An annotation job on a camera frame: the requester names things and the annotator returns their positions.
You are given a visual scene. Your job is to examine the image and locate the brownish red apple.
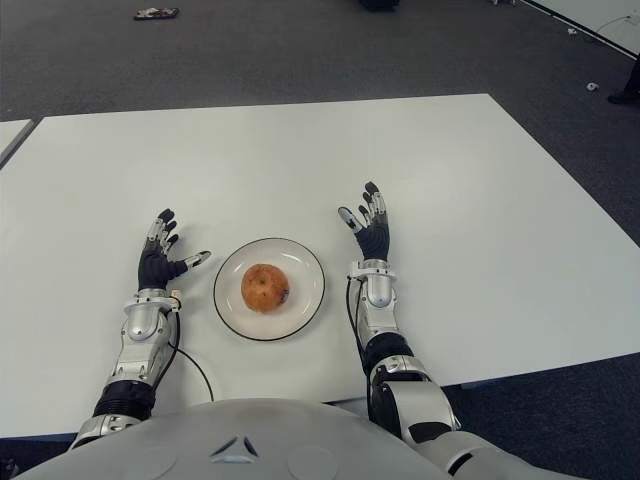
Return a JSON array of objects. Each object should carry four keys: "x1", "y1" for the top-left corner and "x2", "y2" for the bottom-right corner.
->
[{"x1": 240, "y1": 263, "x2": 291, "y2": 314}]

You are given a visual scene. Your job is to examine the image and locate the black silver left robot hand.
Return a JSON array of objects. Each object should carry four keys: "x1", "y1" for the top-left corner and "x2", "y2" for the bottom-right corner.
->
[{"x1": 137, "y1": 208, "x2": 213, "y2": 291}]

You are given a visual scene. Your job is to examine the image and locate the grey robot torso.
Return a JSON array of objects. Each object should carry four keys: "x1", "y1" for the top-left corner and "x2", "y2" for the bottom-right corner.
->
[{"x1": 0, "y1": 397, "x2": 451, "y2": 480}]

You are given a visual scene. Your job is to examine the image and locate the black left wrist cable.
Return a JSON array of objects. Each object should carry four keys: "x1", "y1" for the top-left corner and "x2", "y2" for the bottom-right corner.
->
[{"x1": 168, "y1": 309, "x2": 215, "y2": 403}]

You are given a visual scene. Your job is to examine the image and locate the black shoe and trouser leg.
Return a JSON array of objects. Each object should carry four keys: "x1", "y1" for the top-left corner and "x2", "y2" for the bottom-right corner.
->
[{"x1": 607, "y1": 49, "x2": 640, "y2": 105}]

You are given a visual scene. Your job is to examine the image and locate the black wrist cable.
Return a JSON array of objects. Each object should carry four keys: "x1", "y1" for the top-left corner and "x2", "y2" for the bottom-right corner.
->
[
  {"x1": 344, "y1": 277, "x2": 374, "y2": 401},
  {"x1": 168, "y1": 309, "x2": 215, "y2": 403}
]

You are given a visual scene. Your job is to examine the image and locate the white plate with black rim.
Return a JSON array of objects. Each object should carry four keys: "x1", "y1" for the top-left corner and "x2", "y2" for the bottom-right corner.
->
[{"x1": 213, "y1": 236, "x2": 327, "y2": 343}]

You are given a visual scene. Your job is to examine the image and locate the white table with cable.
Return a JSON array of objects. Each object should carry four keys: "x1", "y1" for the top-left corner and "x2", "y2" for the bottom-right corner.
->
[{"x1": 522, "y1": 0, "x2": 640, "y2": 55}]

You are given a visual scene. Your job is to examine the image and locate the dark red flat floor item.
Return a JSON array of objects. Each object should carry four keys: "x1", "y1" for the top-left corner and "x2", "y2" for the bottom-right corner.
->
[{"x1": 133, "y1": 6, "x2": 180, "y2": 21}]

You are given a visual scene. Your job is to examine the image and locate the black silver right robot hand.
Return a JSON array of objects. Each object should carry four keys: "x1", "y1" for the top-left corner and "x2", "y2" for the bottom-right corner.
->
[{"x1": 337, "y1": 181, "x2": 394, "y2": 263}]

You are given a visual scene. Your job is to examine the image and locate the white side table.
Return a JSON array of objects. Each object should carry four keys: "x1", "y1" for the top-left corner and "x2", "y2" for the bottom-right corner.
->
[{"x1": 0, "y1": 118, "x2": 36, "y2": 170}]

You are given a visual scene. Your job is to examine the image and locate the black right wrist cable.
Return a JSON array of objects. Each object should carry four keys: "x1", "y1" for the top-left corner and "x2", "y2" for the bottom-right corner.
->
[{"x1": 344, "y1": 277, "x2": 374, "y2": 401}]

